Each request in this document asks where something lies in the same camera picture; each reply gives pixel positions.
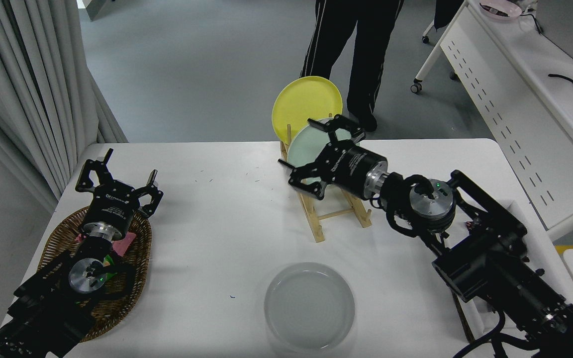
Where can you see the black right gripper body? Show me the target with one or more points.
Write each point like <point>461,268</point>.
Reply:
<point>351,169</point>

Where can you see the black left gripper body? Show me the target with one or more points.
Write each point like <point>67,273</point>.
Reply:
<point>113,206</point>

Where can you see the grey round plate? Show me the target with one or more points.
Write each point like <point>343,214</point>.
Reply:
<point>309,308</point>

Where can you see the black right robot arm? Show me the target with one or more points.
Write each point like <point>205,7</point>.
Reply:
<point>490,268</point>

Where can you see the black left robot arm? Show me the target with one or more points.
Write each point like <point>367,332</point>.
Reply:
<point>43,308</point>

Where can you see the pale green round plate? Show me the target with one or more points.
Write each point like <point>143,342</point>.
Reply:
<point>304,149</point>

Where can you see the wooden plate rack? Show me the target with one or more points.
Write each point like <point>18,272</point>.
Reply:
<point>338,214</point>

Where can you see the yellow round plate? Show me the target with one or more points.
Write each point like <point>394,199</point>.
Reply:
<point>301,99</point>

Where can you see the pink packet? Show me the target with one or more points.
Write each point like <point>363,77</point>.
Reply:
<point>125,243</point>

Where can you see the green packet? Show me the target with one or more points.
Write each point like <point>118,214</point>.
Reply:
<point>110,263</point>

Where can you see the brown wicker basket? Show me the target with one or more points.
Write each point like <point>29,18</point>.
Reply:
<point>62,233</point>

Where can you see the person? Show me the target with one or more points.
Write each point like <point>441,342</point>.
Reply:
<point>366,44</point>

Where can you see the grey curtain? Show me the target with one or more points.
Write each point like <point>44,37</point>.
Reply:
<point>28,74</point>

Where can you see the white perforated desk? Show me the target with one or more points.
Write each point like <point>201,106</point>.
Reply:
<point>515,89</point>

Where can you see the white foam tray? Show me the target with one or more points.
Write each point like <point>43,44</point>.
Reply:
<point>518,209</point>

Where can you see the pink bowl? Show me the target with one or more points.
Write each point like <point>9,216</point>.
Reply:
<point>500,10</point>

